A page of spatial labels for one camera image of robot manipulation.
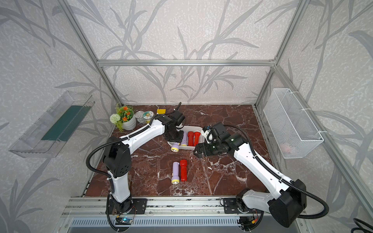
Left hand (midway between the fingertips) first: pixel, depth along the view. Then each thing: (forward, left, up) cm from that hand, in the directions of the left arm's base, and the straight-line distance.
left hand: (180, 140), depth 88 cm
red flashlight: (-15, -3, -8) cm, 17 cm away
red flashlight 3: (+9, -6, -7) cm, 13 cm away
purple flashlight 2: (-20, +2, -7) cm, 21 cm away
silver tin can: (+23, +32, -4) cm, 40 cm away
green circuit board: (-39, +26, -11) cm, 48 cm away
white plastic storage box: (+12, -7, -5) cm, 15 cm away
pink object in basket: (-11, -55, +12) cm, 57 cm away
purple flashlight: (-6, +2, +2) cm, 6 cm away
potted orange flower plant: (+15, +38, +1) cm, 41 cm away
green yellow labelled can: (+22, +25, -2) cm, 33 cm away
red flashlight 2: (+7, -10, -7) cm, 14 cm away
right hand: (-11, -12, +8) cm, 18 cm away
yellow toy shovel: (+32, +18, -9) cm, 38 cm away
